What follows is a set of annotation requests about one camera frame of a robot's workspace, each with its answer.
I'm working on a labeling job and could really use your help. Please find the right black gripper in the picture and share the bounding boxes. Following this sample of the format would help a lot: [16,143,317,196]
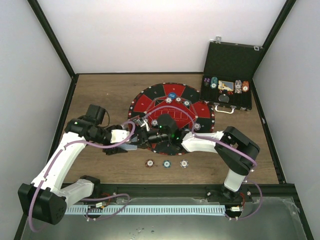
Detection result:
[130,127,171,150]

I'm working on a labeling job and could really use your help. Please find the red poker chip stack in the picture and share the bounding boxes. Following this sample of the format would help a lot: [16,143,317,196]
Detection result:
[145,159,155,168]

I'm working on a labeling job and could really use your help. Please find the teal poker chip stack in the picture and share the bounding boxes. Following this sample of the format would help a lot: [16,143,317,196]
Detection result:
[162,160,172,168]

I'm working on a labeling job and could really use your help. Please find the blue round blind button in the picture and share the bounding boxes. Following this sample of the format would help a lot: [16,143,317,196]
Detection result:
[168,92,177,99]

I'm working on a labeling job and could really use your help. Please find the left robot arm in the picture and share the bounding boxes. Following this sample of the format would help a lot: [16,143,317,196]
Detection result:
[18,104,136,231]

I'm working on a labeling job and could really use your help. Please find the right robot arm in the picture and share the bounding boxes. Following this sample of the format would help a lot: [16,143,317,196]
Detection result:
[132,113,260,202]

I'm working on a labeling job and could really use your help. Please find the round red black poker mat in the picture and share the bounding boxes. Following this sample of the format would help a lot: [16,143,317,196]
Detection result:
[127,83,215,156]

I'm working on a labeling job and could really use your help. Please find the purple chips in case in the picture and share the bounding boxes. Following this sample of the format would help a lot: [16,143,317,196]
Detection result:
[203,77,211,87]

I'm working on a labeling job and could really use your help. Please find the teal chips in case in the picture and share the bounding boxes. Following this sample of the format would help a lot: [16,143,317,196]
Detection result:
[210,76,218,89]

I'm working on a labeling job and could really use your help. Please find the black round button in case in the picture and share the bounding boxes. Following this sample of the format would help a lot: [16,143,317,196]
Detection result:
[218,94,230,103]

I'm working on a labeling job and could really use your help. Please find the card box in case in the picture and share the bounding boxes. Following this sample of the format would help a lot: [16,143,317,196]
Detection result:
[218,80,234,92]

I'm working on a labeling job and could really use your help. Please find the black poker chip case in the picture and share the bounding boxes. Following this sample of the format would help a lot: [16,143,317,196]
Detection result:
[199,37,264,111]

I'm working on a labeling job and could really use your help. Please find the grey chips in case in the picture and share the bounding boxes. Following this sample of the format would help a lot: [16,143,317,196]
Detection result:
[234,80,242,94]

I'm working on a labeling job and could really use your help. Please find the orange chips in case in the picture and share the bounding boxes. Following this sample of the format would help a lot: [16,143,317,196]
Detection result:
[241,81,250,93]

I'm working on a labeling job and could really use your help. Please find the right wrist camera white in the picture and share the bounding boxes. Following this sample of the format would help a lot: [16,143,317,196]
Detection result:
[135,117,150,132]

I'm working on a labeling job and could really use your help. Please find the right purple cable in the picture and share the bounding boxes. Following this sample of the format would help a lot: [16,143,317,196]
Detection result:
[144,106,263,221]

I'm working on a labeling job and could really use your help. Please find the light blue slotted rail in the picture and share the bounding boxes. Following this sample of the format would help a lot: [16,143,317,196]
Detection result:
[65,205,226,216]

